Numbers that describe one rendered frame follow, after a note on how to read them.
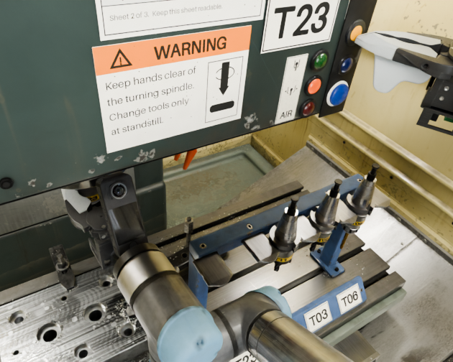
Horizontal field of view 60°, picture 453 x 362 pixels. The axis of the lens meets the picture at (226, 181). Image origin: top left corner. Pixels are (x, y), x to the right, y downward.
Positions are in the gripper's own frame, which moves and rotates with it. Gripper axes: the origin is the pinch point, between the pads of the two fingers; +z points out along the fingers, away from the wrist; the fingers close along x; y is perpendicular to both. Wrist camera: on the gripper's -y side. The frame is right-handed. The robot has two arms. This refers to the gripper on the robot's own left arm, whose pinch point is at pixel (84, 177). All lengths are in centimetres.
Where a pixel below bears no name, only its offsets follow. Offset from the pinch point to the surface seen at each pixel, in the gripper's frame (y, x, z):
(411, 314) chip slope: 61, 78, -39
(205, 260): 15.8, 14.8, -15.3
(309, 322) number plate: 44, 39, -28
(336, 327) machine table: 49, 47, -31
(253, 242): 15.8, 25.4, -16.8
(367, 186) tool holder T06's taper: 9, 52, -22
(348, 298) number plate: 43, 53, -29
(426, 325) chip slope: 60, 78, -44
